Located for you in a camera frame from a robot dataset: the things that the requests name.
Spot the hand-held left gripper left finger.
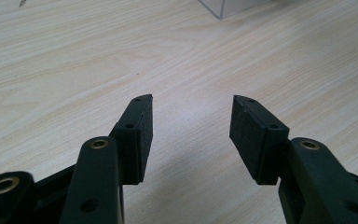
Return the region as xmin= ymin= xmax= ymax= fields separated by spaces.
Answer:
xmin=108 ymin=93 xmax=154 ymax=187

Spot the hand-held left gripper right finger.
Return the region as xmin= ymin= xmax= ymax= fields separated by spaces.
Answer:
xmin=228 ymin=94 xmax=291 ymax=187

